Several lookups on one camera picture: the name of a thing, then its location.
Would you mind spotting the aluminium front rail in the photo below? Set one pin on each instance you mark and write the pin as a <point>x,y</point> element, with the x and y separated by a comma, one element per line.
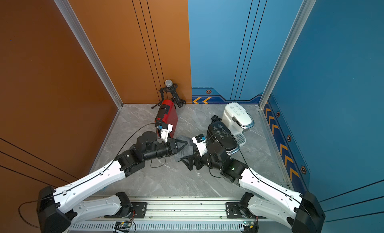
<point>186,210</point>

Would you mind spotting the left green circuit board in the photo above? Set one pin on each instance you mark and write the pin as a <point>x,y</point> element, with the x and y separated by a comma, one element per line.
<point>124,227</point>

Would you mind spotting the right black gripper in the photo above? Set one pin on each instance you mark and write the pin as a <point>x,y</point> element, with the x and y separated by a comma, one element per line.
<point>197,157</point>

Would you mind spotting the white coffee machine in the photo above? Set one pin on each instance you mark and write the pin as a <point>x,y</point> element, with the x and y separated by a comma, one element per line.
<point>236,118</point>

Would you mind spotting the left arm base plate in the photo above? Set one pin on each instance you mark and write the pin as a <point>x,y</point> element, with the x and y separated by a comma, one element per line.
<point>136,210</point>

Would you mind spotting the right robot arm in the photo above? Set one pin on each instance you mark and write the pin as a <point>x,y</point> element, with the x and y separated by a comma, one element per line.
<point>301,213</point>

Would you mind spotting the right green circuit board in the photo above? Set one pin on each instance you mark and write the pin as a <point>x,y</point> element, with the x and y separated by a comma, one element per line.
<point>253,228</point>

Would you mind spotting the black coffee machine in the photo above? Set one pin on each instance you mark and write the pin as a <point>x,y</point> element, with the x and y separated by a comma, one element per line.
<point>218,132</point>

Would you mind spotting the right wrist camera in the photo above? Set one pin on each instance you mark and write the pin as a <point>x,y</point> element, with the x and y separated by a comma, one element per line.
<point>201,143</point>

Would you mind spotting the red coffee machine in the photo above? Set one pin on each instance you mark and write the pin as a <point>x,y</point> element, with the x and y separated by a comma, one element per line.
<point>166,115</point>

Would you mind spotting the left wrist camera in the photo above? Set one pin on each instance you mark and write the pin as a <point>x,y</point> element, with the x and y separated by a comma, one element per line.
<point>164,131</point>

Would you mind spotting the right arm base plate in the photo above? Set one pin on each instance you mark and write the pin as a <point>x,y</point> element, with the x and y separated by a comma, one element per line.
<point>233,211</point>

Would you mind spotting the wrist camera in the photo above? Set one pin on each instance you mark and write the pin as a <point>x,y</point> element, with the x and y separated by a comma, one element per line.
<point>164,131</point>
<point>201,143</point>

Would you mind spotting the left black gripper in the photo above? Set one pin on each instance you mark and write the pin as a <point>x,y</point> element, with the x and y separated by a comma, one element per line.
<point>172,146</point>

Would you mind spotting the microphone on black tripod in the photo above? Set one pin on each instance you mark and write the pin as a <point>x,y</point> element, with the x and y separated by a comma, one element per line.
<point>171,88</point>

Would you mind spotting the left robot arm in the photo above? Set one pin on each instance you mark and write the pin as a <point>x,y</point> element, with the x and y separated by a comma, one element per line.
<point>51,220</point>

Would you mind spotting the green circuit board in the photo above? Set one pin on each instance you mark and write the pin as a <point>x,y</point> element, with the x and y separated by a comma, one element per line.
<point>124,227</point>
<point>253,228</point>

